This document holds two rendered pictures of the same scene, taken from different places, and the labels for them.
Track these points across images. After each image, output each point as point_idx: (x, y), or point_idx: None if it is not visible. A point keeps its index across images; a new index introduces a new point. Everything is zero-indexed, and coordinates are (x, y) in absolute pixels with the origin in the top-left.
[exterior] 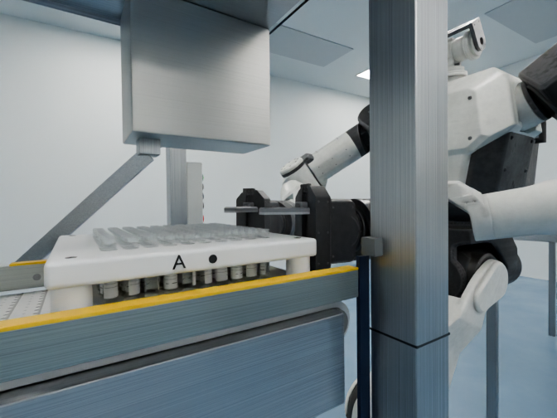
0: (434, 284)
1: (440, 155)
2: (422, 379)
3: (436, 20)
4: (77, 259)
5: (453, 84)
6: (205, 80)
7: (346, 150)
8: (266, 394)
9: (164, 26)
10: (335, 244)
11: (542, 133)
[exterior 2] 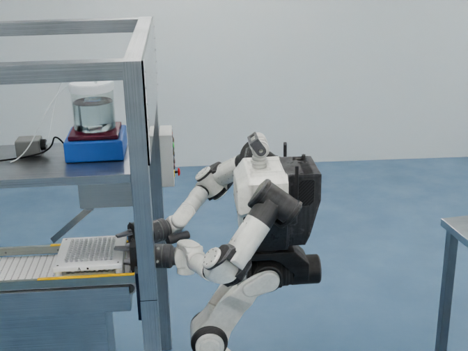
0: (147, 285)
1: (148, 250)
2: (143, 309)
3: (144, 212)
4: (58, 267)
5: (242, 175)
6: (106, 185)
7: (232, 171)
8: (102, 301)
9: None
10: None
11: None
